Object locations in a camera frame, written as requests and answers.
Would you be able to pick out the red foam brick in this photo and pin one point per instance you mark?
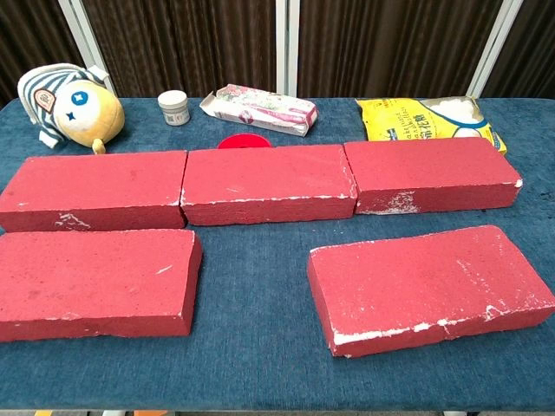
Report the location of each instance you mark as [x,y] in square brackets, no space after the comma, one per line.
[264,177]
[425,169]
[86,277]
[425,281]
[95,182]

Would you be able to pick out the blue tablecloth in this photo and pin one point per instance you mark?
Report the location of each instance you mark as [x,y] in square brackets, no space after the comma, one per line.
[260,268]

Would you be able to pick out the red plastic disc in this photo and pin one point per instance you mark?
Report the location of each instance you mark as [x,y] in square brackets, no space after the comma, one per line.
[243,141]

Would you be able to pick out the pink white carton box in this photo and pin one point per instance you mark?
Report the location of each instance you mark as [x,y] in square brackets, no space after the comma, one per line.
[260,110]

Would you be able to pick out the small white jar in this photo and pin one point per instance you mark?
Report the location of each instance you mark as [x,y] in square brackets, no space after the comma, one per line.
[173,108]

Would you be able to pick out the yellow marshmallow bag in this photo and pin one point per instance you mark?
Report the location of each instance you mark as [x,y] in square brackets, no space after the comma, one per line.
[416,121]

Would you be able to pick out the brown fabric partition panel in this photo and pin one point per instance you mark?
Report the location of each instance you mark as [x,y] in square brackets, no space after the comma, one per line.
[535,47]
[30,39]
[390,43]
[186,43]

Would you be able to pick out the yellow striped plush toy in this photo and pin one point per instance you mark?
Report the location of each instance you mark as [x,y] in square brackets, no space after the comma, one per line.
[86,112]

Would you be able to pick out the white partition frame post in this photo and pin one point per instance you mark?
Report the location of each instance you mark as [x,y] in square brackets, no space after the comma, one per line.
[84,43]
[287,43]
[494,47]

